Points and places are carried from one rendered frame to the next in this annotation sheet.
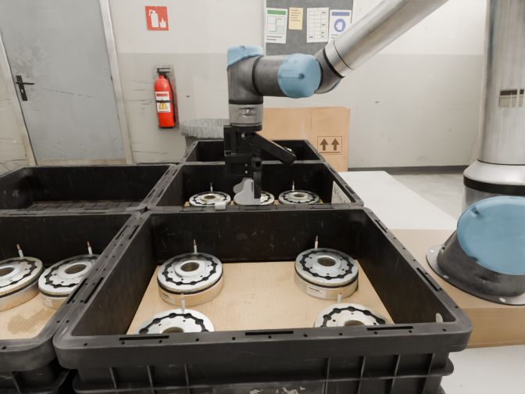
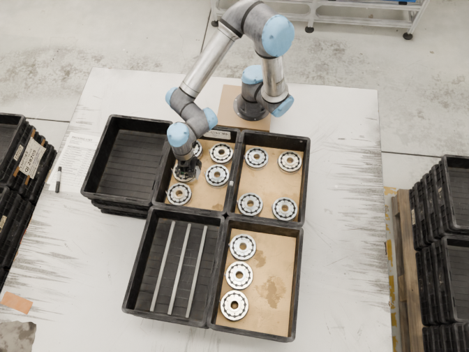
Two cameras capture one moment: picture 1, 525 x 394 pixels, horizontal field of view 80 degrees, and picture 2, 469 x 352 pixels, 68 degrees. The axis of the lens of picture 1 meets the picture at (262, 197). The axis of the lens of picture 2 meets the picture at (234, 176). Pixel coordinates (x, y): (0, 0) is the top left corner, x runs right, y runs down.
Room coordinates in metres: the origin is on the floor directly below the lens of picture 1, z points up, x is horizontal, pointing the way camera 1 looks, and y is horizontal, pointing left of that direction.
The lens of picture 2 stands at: (0.34, 0.64, 2.20)
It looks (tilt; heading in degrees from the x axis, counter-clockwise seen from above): 64 degrees down; 286
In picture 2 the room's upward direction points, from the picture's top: 4 degrees counter-clockwise
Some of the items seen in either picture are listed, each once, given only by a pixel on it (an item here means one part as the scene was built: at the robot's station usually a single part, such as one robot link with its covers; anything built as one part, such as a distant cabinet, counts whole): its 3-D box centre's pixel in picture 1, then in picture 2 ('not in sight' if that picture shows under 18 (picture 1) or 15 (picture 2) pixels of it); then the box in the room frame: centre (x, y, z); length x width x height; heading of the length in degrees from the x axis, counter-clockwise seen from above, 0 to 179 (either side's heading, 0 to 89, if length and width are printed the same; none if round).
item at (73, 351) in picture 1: (262, 259); (270, 175); (0.37, 0.00, 0.92); 0.40 x 0.30 x 0.02; 93
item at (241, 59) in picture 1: (246, 75); (180, 138); (0.70, 0.03, 1.15); 0.09 x 0.08 x 0.11; 53
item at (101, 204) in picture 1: (76, 209); (179, 265); (0.65, 0.42, 0.87); 0.40 x 0.30 x 0.11; 93
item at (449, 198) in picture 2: not in sight; (455, 208); (-0.64, -0.27, 0.37); 0.40 x 0.30 x 0.45; 95
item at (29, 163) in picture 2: not in sight; (31, 157); (1.80, -0.09, 0.41); 0.31 x 0.02 x 0.16; 95
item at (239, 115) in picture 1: (246, 114); (183, 150); (0.70, 0.03, 1.07); 0.08 x 0.08 x 0.05
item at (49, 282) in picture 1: (76, 272); (243, 246); (0.42, 0.30, 0.86); 0.10 x 0.10 x 0.01
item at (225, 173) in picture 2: not in sight; (217, 174); (0.59, 0.01, 0.86); 0.10 x 0.10 x 0.01
